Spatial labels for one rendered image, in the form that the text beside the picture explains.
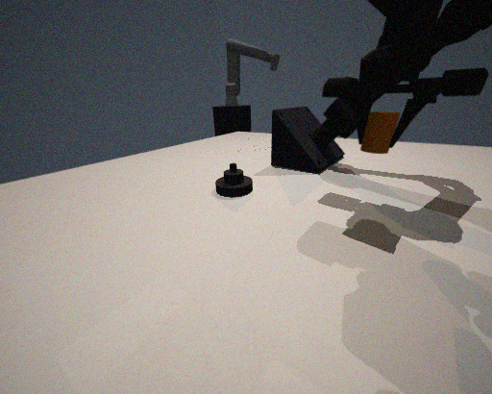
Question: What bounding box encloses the orange knob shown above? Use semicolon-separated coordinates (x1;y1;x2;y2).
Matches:
360;111;400;154

